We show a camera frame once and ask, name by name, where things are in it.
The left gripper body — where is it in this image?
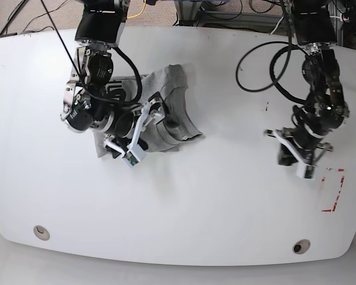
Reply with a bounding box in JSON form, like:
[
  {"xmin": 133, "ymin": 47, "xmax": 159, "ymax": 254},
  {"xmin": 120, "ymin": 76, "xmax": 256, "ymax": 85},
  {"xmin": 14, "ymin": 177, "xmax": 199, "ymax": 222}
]
[{"xmin": 264, "ymin": 123, "xmax": 333, "ymax": 165}]

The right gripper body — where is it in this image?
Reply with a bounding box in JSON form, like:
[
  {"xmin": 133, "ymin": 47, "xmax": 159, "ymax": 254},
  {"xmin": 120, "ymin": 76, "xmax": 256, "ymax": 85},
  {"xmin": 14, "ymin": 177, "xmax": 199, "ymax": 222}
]
[{"xmin": 103, "ymin": 93, "xmax": 165, "ymax": 154}]

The grey t-shirt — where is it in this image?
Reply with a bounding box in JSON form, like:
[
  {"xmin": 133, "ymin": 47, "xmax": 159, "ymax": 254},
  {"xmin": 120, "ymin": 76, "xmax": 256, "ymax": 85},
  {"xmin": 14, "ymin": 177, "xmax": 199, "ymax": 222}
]
[{"xmin": 93, "ymin": 64, "xmax": 205, "ymax": 159}]

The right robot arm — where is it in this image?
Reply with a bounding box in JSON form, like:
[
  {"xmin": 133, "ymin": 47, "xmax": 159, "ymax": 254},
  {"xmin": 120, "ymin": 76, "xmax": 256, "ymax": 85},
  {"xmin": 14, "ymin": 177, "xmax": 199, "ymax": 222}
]
[{"xmin": 61, "ymin": 1, "xmax": 169, "ymax": 167}]

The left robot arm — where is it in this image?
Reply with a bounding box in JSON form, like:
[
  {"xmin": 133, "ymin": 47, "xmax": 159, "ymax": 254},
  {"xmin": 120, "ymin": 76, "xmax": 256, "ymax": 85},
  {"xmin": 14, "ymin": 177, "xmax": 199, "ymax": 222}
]
[{"xmin": 269, "ymin": 1, "xmax": 349, "ymax": 166}]

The red tape rectangle marking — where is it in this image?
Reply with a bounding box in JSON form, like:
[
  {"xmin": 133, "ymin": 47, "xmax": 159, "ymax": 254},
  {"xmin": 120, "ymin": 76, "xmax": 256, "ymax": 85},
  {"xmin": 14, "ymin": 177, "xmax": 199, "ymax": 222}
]
[{"xmin": 319, "ymin": 168, "xmax": 346, "ymax": 213}]

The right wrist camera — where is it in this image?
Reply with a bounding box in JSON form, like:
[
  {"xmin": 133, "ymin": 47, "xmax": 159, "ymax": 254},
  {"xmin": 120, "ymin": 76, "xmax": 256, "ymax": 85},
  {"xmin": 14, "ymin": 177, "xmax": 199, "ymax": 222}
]
[{"xmin": 121, "ymin": 144, "xmax": 147, "ymax": 169}]

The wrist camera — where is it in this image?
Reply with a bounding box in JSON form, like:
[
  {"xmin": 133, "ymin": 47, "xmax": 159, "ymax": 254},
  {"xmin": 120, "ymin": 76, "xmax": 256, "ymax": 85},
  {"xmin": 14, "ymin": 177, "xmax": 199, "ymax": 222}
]
[
  {"xmin": 121, "ymin": 144, "xmax": 147, "ymax": 169},
  {"xmin": 296, "ymin": 162, "xmax": 316, "ymax": 179}
]

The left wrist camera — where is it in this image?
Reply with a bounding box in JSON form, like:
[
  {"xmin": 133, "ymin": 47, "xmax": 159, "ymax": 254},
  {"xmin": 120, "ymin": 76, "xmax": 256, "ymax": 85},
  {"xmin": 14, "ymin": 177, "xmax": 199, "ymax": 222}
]
[{"xmin": 296, "ymin": 162, "xmax": 316, "ymax": 179}]

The right table cable grommet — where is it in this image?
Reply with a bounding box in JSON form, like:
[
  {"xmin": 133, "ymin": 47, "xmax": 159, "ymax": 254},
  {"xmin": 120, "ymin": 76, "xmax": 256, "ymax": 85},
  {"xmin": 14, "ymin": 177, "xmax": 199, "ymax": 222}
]
[{"xmin": 293, "ymin": 239, "xmax": 311, "ymax": 255}]

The table cable grommet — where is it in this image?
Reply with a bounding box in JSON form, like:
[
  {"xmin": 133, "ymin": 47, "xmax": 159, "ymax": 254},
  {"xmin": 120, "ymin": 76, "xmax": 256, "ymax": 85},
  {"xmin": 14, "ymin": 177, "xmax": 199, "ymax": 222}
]
[
  {"xmin": 293, "ymin": 239, "xmax": 311, "ymax": 255},
  {"xmin": 33, "ymin": 226, "xmax": 50, "ymax": 241}
]

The aluminium frame rail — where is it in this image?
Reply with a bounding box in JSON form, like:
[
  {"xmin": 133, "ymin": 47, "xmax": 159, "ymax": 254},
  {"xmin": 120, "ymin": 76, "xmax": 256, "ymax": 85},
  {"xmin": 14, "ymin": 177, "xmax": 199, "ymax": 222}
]
[{"xmin": 176, "ymin": 0, "xmax": 344, "ymax": 45}]

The yellow cable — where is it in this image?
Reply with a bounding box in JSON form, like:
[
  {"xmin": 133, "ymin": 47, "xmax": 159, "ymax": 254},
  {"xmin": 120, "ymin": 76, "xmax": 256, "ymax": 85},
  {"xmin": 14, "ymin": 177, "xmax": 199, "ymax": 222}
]
[{"xmin": 127, "ymin": 0, "xmax": 146, "ymax": 19}]

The left table cable grommet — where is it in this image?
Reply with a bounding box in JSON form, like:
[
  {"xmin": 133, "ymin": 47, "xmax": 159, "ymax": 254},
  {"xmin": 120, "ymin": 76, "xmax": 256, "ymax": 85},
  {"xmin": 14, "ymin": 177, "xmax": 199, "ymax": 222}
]
[{"xmin": 33, "ymin": 226, "xmax": 50, "ymax": 241}]

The white cable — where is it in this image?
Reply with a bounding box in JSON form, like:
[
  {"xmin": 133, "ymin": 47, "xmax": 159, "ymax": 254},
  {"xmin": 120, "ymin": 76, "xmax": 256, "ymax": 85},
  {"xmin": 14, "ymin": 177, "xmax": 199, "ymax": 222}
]
[{"xmin": 269, "ymin": 14, "xmax": 285, "ymax": 35}]

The black floor cable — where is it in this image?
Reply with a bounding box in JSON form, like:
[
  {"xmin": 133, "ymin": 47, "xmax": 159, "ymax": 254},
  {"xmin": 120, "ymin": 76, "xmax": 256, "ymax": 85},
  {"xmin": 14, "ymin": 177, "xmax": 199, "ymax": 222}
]
[{"xmin": 0, "ymin": 0, "xmax": 69, "ymax": 36}]

